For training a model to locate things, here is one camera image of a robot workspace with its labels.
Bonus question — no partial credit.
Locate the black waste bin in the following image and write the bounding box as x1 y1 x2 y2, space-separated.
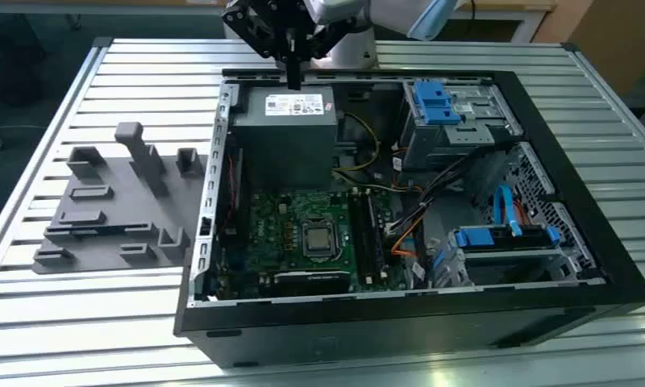
0 11 47 109

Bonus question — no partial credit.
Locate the grey parts rack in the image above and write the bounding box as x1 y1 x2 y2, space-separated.
30 120 207 277

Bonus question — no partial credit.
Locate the blue expansion slot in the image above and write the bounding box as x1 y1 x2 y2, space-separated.
225 248 247 272

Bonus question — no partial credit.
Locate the black PC case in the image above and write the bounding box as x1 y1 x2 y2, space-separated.
171 67 645 368

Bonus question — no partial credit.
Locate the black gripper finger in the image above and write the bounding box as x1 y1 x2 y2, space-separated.
294 19 358 90
219 0 297 90

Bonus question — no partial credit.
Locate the hard disk in blue carrier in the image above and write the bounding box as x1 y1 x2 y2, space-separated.
450 224 563 250

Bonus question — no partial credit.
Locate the black RAM slot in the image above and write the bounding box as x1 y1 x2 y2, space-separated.
347 189 369 283

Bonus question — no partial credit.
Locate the metal CPU socket cover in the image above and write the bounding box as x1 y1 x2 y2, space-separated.
298 216 338 263

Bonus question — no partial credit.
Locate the black graphics card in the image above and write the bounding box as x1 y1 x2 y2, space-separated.
267 268 353 298

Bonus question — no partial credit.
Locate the silver CPU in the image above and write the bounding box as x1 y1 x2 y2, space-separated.
305 227 333 250

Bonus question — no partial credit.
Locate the yellow and black wire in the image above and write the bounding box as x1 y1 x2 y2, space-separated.
330 111 382 174

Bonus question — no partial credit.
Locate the silver disk bay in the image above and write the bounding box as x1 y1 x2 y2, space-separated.
442 225 590 288

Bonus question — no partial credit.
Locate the silver drive cage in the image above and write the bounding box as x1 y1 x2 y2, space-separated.
399 78 522 173

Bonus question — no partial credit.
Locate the grey power supply unit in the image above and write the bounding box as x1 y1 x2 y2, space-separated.
230 84 338 193

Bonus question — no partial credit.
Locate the black flat cable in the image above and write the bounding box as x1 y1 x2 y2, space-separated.
386 140 519 239

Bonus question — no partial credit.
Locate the large blue plastic bracket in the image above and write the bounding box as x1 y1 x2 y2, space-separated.
414 80 461 126

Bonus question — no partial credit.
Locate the green motherboard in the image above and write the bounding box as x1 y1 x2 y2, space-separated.
214 187 409 302

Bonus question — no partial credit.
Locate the orange wire bundle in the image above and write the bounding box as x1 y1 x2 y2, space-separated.
389 227 429 259

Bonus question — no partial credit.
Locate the wooden cabinet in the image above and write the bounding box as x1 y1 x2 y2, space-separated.
534 0 645 102

